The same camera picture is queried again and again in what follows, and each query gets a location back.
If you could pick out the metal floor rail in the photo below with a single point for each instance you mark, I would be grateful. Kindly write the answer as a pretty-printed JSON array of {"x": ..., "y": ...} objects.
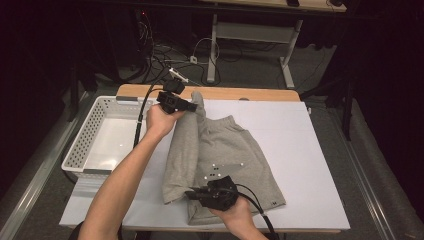
[
  {"x": 33, "y": 186},
  {"x": 366, "y": 196}
]

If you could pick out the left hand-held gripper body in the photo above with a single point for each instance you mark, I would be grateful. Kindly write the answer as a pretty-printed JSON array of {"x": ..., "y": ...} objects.
[{"x": 170, "y": 100}]

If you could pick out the black chair seat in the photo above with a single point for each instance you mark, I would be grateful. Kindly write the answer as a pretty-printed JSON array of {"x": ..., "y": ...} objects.
[{"x": 75, "y": 234}]

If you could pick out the white table cover board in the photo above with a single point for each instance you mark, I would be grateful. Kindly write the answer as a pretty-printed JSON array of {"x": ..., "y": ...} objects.
[{"x": 310, "y": 160}]

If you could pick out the white power adapter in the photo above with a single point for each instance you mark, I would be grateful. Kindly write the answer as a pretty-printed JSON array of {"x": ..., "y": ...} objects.
[{"x": 193, "y": 60}]

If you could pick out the grey shorts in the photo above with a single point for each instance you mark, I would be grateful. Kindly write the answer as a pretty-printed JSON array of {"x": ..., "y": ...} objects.
[{"x": 230, "y": 146}]

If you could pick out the person's right hand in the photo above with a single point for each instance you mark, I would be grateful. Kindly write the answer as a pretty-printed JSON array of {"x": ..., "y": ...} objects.
[{"x": 235, "y": 216}]

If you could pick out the small black device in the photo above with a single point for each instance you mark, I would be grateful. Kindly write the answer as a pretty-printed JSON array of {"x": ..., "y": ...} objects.
[
  {"x": 336, "y": 2},
  {"x": 293, "y": 2}
]

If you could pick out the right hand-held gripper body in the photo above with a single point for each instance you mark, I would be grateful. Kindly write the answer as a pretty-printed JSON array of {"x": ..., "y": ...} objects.
[{"x": 220, "y": 195}]

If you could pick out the white perforated plastic basket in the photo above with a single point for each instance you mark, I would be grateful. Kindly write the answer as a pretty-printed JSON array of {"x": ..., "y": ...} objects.
[{"x": 106, "y": 143}]

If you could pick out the black stand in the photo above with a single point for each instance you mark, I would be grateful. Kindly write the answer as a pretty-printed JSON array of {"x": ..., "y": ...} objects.
[
  {"x": 348, "y": 116},
  {"x": 72, "y": 100}
]

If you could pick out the white-framed desk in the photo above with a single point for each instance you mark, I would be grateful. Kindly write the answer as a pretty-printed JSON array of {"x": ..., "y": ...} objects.
[{"x": 256, "y": 32}]

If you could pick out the wooden table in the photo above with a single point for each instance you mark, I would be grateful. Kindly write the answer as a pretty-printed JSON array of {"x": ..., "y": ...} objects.
[{"x": 240, "y": 93}]

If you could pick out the person's left hand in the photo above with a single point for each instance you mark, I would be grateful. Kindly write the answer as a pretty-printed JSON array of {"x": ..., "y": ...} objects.
[{"x": 160, "y": 121}]

